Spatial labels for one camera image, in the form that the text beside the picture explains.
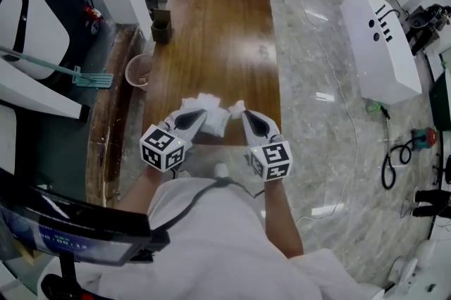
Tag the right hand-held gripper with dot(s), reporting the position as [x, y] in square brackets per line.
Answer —
[273, 157]

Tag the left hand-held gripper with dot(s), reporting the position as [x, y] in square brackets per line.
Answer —
[160, 147]

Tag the white wet wipe pack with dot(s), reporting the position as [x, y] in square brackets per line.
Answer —
[215, 119]

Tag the person's left forearm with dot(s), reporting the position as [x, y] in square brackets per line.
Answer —
[141, 190]

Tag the person's right forearm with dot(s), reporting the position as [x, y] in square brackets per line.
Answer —
[280, 217]

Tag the pink mesh waste basket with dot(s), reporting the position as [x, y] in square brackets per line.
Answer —
[138, 71]

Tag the person's white shoe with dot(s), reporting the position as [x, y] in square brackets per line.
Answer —
[221, 170]

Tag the brown cardboard box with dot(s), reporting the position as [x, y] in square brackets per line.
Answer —
[161, 29]

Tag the teal flat mop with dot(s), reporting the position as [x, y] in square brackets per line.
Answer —
[92, 80]

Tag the red fire extinguisher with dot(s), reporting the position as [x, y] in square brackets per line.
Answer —
[92, 18]

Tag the person's white shirt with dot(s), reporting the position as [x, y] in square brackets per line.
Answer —
[211, 242]

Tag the white sink counter unit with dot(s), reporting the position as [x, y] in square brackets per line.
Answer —
[382, 55]

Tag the white and black machine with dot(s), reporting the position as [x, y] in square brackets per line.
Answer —
[42, 27]

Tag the black framed monitor screen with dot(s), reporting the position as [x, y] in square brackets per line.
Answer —
[70, 229]

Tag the green red vacuum cleaner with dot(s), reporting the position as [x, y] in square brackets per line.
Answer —
[424, 138]

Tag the dark green board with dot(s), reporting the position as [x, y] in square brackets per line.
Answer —
[442, 101]

